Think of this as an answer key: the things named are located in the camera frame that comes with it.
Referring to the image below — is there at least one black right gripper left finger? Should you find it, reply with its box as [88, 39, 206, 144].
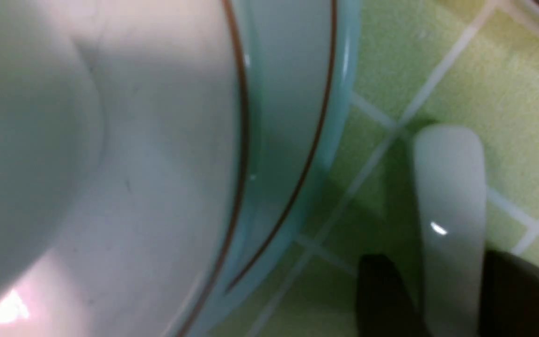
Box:
[357, 254, 430, 337]

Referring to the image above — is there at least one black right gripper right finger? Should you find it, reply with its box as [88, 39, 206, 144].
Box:
[479, 250, 539, 337]

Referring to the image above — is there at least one plain white ceramic spoon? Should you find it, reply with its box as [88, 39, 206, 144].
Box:
[413, 124, 487, 337]

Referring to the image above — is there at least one wide pale green bowl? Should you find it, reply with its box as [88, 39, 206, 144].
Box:
[0, 0, 247, 337]

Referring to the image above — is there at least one green checkered tablecloth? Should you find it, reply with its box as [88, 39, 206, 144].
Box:
[208, 0, 539, 337]

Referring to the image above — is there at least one large pale green plate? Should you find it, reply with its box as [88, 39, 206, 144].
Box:
[176, 0, 363, 337]

